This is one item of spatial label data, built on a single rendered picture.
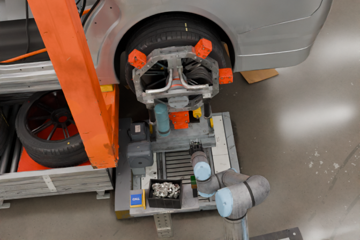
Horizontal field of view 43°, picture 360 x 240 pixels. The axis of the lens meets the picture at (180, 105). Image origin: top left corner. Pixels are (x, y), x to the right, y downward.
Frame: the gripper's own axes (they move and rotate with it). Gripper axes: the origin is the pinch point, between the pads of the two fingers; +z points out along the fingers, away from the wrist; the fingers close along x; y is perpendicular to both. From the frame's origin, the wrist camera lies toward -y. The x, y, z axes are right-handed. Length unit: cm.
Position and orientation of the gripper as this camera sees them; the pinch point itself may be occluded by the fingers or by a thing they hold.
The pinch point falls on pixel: (194, 143)
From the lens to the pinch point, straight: 281.9
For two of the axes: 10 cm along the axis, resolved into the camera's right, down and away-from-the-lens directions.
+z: -1.1, -4.0, 9.1
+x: -9.9, 1.6, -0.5
